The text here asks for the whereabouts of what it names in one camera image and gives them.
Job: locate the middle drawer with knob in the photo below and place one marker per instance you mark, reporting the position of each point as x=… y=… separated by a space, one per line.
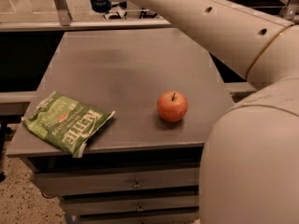
x=135 y=203

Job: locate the drawer with knob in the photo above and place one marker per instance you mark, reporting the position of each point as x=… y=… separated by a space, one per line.
x=135 y=203
x=94 y=181

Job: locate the red apple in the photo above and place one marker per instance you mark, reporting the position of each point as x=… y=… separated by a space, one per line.
x=172 y=106

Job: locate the metal railing frame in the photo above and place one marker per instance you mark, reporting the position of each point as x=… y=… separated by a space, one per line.
x=62 y=20

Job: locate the bottom drawer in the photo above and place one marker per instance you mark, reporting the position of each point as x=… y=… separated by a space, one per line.
x=164 y=217

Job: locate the black office chair base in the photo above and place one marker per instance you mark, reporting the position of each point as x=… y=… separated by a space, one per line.
x=129 y=11

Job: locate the top drawer with knob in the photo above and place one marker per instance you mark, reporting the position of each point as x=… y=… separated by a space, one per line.
x=94 y=181

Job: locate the grey drawer cabinet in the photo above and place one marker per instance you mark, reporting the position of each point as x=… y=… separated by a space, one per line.
x=126 y=71

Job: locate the green jalapeno chip bag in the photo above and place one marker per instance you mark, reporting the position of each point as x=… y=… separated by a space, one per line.
x=66 y=123

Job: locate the blue pepsi can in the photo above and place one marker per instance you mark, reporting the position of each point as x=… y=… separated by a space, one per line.
x=101 y=6

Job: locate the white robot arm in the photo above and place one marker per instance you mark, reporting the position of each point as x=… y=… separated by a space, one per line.
x=249 y=170

